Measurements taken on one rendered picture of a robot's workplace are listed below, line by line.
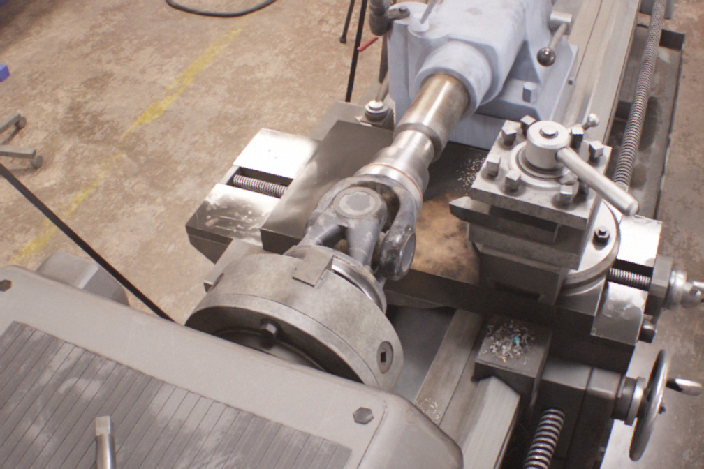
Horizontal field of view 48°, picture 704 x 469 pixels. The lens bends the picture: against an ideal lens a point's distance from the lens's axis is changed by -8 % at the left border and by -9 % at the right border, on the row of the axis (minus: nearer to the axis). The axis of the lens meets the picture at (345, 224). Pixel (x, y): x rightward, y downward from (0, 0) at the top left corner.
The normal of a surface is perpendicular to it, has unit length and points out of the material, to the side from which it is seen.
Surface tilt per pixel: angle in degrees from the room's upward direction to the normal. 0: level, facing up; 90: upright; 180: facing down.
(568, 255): 90
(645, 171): 0
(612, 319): 0
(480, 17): 0
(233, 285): 27
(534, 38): 76
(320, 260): 10
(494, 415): 36
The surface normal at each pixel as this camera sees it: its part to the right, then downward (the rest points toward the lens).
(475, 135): -0.40, 0.64
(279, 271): -0.12, -0.75
